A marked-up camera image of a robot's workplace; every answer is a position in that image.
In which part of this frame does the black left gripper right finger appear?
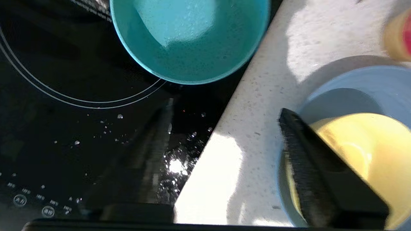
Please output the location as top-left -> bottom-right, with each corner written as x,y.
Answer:
277,108 -> 390,229

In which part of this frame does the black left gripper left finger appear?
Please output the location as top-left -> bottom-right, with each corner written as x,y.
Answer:
80,97 -> 176,222

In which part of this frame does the yellow bowl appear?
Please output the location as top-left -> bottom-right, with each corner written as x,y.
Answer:
285,112 -> 411,230

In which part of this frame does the grey-blue plate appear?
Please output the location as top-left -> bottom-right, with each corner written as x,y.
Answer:
277,65 -> 411,229

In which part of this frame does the teal bowl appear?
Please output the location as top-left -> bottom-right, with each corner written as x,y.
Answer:
109,0 -> 271,86

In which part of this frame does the orange dish soap bottle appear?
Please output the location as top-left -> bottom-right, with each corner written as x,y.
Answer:
383,9 -> 411,62

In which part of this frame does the black induction cooktop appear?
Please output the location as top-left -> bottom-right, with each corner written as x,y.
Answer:
0,0 -> 284,225

